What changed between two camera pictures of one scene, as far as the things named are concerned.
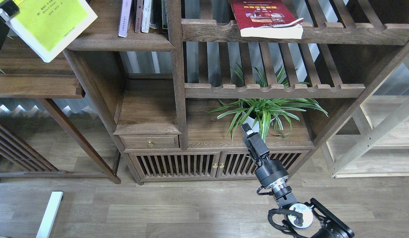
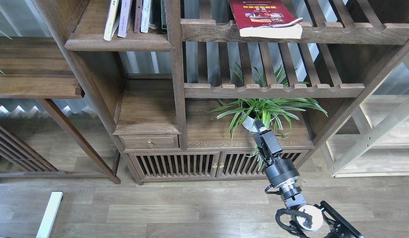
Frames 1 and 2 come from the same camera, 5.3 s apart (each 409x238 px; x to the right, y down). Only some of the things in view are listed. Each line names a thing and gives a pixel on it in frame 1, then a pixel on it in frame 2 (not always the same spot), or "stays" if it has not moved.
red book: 271,19 stays
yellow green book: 48,26 -> 113,20
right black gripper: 270,172 -> 278,171
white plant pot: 250,121 stays
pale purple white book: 125,11 stays
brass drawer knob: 150,144 stays
